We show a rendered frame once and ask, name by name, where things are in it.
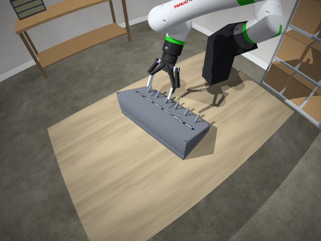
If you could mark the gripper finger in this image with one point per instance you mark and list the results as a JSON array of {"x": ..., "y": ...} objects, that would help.
[
  {"x": 175, "y": 80},
  {"x": 152, "y": 71}
]

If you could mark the grey switch console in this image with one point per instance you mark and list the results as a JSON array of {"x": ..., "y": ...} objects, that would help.
[{"x": 172, "y": 125}]

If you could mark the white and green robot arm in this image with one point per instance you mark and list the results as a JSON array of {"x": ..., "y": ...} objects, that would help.
[{"x": 175, "y": 19}]

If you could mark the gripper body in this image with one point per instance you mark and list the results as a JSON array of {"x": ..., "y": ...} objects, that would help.
[{"x": 168, "y": 60}]

